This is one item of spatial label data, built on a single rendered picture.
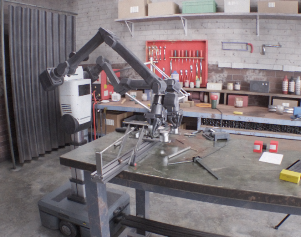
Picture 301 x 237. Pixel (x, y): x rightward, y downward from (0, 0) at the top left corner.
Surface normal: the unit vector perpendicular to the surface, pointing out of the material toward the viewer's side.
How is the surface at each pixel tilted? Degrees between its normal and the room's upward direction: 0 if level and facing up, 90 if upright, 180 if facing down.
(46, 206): 45
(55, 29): 89
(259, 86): 90
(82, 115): 90
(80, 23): 90
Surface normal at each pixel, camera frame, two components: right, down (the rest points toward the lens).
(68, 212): -0.28, -0.55
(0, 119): 0.92, 0.08
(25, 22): 0.30, 0.22
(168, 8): -0.48, 0.18
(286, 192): 0.00, -0.98
